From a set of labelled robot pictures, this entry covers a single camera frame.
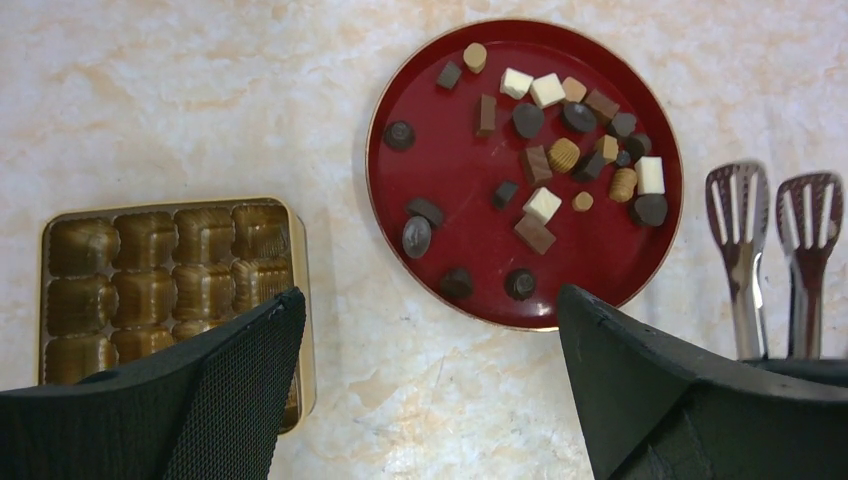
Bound dark oval chocolate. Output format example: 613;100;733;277
401;216;432;259

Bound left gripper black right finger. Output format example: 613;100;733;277
557;285;847;479

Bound dark square chocolate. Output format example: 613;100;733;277
436;61;462;90

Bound dark rectangular chocolate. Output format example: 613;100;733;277
405;197;444;229

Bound dark heart chocolate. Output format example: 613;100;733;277
512;103;545;140

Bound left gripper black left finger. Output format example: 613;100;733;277
1;288;306;479

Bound brown rectangular chocolate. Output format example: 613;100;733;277
513;214;556;255
474;94;497;137
520;145;553;188

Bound tan round chocolate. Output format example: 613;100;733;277
462;42;488;74

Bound tan ridged chocolate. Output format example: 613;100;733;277
608;168;638;203
547;137;581;174

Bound red round tray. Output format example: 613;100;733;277
365;18;685;331

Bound gold chocolate box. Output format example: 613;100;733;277
36;195;317;436

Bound steel serving tongs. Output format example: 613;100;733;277
704;160;845;362

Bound white square chocolate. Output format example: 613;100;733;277
499;67;534;100
634;156;665;195
529;73;565;109
522;187;562;225

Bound dark round chocolate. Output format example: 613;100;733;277
561;102;597;134
382;120;416;152
439;267;474;299
629;194;668;227
504;268;537;301

